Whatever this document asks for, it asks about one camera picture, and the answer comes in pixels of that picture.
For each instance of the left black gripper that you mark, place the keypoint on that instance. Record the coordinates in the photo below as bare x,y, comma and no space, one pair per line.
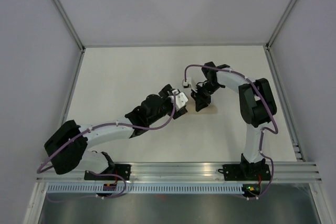
166,92

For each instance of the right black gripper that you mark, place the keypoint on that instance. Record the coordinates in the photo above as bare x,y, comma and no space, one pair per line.
201,102

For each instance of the beige cloth napkin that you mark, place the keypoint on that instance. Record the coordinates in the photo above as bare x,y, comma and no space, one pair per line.
211,109

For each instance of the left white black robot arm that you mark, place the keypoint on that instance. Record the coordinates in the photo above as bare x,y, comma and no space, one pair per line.
70,147

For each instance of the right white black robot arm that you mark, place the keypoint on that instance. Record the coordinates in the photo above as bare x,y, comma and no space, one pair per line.
257,108

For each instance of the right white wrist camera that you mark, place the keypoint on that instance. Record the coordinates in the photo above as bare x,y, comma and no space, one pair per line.
188,83

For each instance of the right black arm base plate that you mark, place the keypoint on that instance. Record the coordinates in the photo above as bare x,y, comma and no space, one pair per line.
233,172

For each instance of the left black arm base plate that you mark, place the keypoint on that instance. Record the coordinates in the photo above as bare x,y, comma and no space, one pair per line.
119,171

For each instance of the right aluminium frame post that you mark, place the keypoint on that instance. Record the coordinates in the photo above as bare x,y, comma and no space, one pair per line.
280,24

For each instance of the aluminium frame post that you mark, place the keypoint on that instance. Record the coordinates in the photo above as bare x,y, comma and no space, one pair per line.
280,24
66,20

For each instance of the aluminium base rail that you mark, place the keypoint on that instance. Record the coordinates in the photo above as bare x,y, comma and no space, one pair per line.
207,172

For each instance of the white slotted cable duct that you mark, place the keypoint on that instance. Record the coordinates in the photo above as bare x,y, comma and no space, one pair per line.
146,188

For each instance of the left aluminium frame post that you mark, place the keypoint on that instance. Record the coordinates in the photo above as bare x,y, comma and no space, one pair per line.
66,20

